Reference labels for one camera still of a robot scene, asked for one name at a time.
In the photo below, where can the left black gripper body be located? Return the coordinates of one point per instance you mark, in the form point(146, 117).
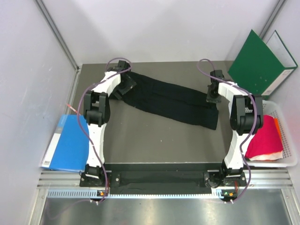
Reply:
point(125, 86)

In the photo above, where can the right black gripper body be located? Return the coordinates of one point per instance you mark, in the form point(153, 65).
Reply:
point(212, 97)

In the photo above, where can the black t-shirt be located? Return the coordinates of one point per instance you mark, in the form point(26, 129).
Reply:
point(171, 101)

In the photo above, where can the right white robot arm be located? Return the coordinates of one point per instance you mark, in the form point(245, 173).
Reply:
point(246, 118)

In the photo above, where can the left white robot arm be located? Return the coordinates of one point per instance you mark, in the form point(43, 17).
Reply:
point(96, 112)

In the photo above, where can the white plastic basket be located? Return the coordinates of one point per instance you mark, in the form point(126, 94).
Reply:
point(289, 155)

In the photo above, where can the red pen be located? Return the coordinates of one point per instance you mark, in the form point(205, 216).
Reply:
point(72, 108)

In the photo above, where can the orange t-shirt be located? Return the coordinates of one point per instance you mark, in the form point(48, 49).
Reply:
point(278, 127)

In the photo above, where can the magenta t-shirt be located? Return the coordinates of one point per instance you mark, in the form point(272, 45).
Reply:
point(266, 140)

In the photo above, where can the white t-shirt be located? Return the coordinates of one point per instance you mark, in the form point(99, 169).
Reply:
point(268, 157)

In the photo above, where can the blue folder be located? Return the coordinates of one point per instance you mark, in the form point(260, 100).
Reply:
point(69, 147)

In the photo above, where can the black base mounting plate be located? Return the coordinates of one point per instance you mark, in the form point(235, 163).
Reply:
point(166, 178)

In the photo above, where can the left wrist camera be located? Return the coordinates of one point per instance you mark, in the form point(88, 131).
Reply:
point(122, 65)

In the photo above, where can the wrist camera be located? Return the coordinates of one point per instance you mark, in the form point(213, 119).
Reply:
point(216, 74)
point(122, 65)

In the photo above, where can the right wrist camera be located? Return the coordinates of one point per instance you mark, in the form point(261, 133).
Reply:
point(216, 74)

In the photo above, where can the green ring binder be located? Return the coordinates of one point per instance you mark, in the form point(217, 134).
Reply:
point(261, 67)

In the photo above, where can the grey slotted cable duct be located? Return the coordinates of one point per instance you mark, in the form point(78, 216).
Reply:
point(95, 194)

